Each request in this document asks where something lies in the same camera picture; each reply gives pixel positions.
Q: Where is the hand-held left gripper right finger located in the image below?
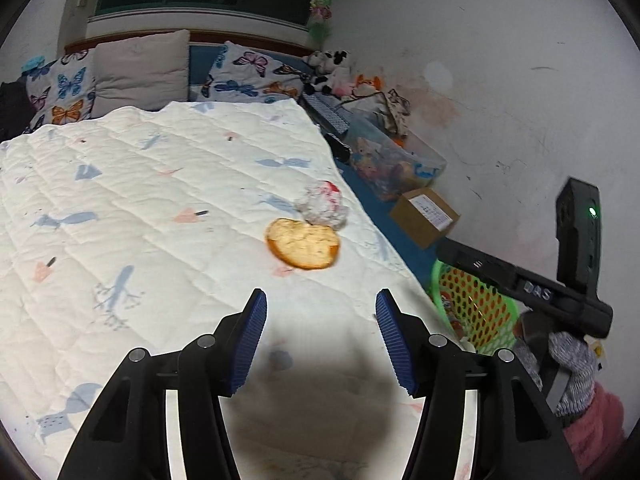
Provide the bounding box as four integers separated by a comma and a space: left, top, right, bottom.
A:
375, 288, 581, 480

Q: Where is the orange fox plush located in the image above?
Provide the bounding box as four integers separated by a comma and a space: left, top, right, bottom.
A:
352, 74, 386, 96

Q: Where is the black device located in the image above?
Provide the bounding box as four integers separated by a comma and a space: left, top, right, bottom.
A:
322, 132, 353, 161

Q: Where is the green hanging decoration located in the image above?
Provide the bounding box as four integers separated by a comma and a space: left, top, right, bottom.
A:
309, 0, 333, 43

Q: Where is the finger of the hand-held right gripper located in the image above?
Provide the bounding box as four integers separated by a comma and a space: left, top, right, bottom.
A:
436, 237, 518, 292

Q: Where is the white quilted printed blanket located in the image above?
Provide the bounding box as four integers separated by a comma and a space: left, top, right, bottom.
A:
0, 99, 481, 480

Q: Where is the crumpled white red wrapper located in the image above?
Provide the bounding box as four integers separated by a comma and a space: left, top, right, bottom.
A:
292, 180, 348, 232

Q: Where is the person's right forearm pink sleeve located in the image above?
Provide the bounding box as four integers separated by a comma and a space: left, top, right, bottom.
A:
557, 385, 626, 478

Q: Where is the black clothing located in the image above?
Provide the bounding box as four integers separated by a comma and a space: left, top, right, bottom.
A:
0, 80, 36, 141

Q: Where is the clear plastic storage box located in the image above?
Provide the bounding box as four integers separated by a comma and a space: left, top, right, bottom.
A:
345, 119, 447, 202

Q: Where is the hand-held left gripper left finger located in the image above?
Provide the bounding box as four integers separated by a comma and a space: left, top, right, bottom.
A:
57, 287, 268, 480

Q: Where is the blue bed sheet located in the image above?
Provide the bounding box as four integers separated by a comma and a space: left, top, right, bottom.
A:
320, 125, 436, 291

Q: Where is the green plastic mesh basket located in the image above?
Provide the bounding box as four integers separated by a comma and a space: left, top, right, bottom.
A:
431, 259, 518, 356

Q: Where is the brown cardboard box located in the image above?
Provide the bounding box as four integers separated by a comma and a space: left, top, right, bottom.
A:
389, 186, 461, 250

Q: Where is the person's right hand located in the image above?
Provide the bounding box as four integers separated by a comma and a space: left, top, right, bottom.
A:
515, 331, 599, 416

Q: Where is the butterfly print pillow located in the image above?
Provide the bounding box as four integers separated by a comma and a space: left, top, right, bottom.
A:
22, 49, 98, 133
195, 41, 313, 103

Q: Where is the toasted bread slice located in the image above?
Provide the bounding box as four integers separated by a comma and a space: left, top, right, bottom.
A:
266, 217, 342, 269

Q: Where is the grey pillow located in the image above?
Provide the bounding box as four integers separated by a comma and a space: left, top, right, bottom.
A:
92, 30, 191, 113

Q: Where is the black white cow plush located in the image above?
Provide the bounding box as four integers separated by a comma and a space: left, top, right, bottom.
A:
302, 50, 348, 93

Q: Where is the grey keyboard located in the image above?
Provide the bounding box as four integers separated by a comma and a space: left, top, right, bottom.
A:
302, 94, 351, 136

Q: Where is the patterned beige cloth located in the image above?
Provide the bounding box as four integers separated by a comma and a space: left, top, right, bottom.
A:
345, 89, 412, 136

